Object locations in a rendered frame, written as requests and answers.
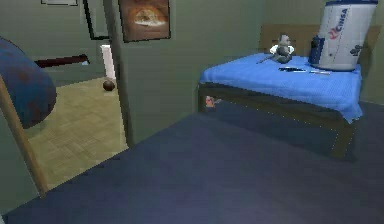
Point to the framed orange brown picture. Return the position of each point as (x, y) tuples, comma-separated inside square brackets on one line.
[(145, 19)]

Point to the bed with blue cover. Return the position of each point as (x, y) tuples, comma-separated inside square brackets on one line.
[(300, 87)]

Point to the white framed picture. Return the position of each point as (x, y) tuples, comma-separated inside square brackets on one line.
[(59, 2)]

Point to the grey flat remote control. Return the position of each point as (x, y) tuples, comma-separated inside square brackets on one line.
[(320, 72)]

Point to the white room door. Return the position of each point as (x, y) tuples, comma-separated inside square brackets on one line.
[(108, 61)]

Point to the dark blue rounded cushion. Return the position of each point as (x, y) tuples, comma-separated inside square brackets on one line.
[(23, 86)]

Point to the black flat phone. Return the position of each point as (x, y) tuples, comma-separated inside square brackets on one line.
[(292, 69)]

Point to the black framed picture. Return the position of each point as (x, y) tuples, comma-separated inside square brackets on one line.
[(96, 20)]

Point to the light wooden post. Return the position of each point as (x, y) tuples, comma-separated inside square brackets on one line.
[(20, 136)]

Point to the white cylinder with blue trim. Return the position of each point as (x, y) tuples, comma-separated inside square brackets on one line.
[(343, 36)]

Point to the small pink object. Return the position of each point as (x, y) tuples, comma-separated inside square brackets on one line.
[(210, 101)]

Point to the grey teddy bear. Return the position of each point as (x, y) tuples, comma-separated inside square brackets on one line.
[(283, 50)]

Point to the dark brown ball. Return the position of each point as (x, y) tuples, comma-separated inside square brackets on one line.
[(108, 85)]

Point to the dark brown low shelf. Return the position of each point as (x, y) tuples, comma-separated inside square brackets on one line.
[(61, 60)]

